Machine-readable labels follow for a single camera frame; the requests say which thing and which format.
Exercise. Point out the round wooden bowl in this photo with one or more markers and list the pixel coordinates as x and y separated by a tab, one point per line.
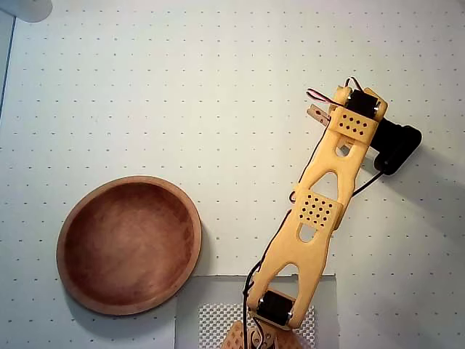
127	247

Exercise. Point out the white mesh anti-slip mat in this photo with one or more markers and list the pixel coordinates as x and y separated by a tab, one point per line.
214	323

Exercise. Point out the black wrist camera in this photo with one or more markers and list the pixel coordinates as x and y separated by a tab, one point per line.
397	145

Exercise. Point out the wooden clothespin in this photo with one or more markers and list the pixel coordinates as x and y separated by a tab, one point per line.
319	115

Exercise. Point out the grey base plate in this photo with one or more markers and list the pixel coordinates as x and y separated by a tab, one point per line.
189	291

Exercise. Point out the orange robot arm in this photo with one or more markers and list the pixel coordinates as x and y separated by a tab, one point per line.
294	247

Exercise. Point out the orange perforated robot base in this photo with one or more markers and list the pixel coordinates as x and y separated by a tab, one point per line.
234	336

